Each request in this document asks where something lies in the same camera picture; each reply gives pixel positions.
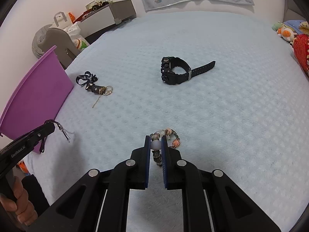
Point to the black digital wristwatch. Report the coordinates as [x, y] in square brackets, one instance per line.
[175, 71]

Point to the red strawberry cushion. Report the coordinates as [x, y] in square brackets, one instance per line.
[300, 48]

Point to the black round toy speaker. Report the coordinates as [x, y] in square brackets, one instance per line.
[99, 5]

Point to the purple plastic basin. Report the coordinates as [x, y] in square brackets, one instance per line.
[38, 97]

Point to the light blue bed blanket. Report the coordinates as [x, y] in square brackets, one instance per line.
[248, 116]

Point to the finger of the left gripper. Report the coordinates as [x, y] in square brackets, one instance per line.
[35, 137]

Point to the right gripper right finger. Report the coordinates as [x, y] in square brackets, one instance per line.
[211, 201]

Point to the grey garment on chair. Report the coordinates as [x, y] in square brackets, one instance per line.
[38, 38]

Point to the white tote bag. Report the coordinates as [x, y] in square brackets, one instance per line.
[61, 20]

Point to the small plush toys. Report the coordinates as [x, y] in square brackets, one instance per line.
[290, 29]

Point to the grey office chair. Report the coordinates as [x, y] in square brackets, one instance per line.
[65, 50]

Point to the person's left hand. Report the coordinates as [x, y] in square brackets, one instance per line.
[22, 207]

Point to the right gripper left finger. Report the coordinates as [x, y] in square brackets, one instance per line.
[99, 200]

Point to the white plastic bag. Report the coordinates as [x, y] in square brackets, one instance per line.
[74, 32]

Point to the grey white bedside desk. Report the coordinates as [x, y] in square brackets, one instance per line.
[109, 15]

